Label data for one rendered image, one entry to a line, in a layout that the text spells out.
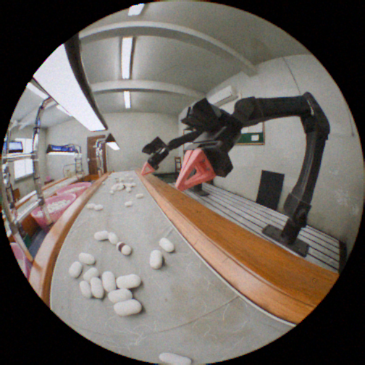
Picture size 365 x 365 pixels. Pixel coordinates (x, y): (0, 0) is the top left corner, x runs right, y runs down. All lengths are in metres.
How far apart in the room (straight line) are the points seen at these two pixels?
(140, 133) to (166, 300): 5.02
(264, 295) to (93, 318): 0.23
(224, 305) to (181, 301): 0.06
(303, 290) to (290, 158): 1.89
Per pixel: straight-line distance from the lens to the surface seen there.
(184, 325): 0.17
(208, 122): 0.21
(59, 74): 0.20
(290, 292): 0.21
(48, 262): 0.29
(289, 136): 2.05
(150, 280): 0.20
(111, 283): 0.19
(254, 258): 0.21
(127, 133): 5.04
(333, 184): 2.02
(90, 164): 5.30
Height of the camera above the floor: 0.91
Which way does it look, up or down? 14 degrees down
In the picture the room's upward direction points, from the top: straight up
